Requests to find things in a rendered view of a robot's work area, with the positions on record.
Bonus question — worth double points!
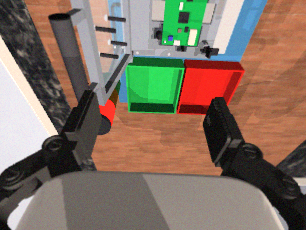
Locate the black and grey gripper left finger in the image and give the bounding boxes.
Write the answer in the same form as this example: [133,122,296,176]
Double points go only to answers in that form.
[0,90,102,230]

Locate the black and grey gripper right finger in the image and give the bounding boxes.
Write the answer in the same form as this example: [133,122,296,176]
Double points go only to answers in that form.
[203,97,306,230]

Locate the red bin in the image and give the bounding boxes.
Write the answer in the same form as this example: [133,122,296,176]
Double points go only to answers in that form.
[176,59,245,115]

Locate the green bin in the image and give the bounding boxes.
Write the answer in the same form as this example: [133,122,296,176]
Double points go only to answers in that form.
[125,57,185,114]

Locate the green circuit board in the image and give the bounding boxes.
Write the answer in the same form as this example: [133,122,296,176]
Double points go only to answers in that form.
[162,0,208,46]

